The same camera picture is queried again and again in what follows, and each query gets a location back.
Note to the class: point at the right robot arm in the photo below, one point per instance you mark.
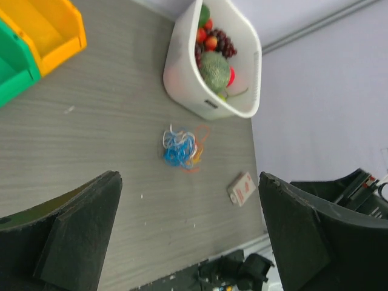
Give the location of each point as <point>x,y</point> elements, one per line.
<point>359,191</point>

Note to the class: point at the dark purple grape bunch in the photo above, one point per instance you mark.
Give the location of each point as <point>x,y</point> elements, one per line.
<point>225,47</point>

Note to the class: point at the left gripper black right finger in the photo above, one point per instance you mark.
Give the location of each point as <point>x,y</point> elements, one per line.
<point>319,245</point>

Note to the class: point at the green plastic bin beside yellow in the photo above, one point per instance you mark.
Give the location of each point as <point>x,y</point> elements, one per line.
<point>18,68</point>

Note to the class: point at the white plastic fruit basket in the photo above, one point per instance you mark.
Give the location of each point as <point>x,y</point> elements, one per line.
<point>181,77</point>

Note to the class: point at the red apple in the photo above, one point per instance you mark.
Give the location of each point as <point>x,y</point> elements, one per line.
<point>232,76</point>

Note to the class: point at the red and yellow peaches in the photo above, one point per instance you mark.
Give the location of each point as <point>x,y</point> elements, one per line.
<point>205,37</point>

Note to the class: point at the green lime fruit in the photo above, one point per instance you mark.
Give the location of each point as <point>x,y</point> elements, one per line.
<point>204,16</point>

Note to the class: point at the red and white card box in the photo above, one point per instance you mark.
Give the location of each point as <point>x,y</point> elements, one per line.
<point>241,188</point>

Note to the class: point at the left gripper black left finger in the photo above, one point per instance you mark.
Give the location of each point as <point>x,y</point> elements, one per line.
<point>61,244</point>

